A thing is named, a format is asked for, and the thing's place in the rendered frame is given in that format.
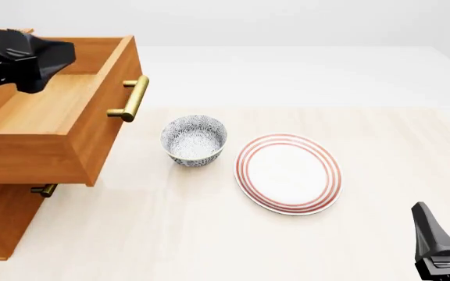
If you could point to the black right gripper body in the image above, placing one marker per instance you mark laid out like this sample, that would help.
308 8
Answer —
447 269

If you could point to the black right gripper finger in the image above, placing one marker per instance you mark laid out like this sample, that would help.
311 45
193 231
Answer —
432 237

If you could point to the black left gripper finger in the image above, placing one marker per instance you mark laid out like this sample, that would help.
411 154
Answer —
29 76
55 54

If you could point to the white plate with red rings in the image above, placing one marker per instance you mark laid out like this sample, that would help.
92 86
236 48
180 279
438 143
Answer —
287 175

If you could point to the blue-white patterned bowl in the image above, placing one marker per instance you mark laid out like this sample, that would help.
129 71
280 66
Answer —
193 143

